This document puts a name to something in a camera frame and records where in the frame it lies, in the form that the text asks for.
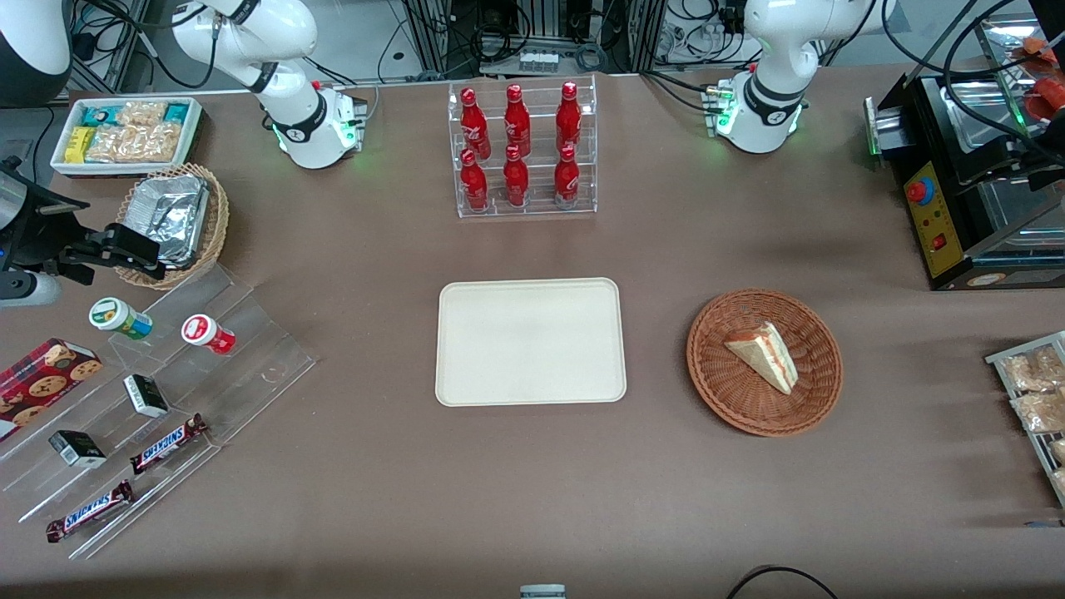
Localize green lidded yoghurt cup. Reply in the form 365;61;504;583
88;296;154;341

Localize small black carton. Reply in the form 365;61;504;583
122;374;171;418
47;429;108;469

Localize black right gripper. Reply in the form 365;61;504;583
0;163;166;284

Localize black cable loop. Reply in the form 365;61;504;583
726;565;840;599

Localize triangular sandwich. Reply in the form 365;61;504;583
723;322;800;396

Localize snickers chocolate bar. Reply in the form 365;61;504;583
128;413;209;477
45;479;136;544

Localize silver foil packets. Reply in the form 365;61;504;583
126;174;211;270

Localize tray of packaged snacks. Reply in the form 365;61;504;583
985;330;1065;509

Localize small clear cracker bag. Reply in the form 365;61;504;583
116;101;168;128

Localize clear acrylic stepped display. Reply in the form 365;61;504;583
0;264;318;561

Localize cream rectangular tray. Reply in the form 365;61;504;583
435;278;627;408

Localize large clear cracker bag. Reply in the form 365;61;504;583
85;122;183;165

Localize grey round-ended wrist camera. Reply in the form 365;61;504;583
0;273;64;308

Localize white rectangular snack bin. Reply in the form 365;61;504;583
50;97;204;179

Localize red cookie box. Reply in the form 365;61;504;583
0;337;105;443

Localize red lidded yoghurt cup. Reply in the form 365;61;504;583
181;313;237;356

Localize clear bag of pastries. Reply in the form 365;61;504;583
1000;346;1065;393
1010;389;1065;434

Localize light wicker basket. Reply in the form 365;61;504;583
114;163;230;291

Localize clear acrylic bottle rack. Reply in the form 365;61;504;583
447;74;599;220

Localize brown round wicker basket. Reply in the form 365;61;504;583
686;288;845;438

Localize red cola bottle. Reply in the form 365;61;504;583
502;145;531;210
555;81;583;153
460;87;491;160
503;83;533;158
553;145;582;210
459;149;490;213

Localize black countertop machine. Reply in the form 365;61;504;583
864;12;1065;293

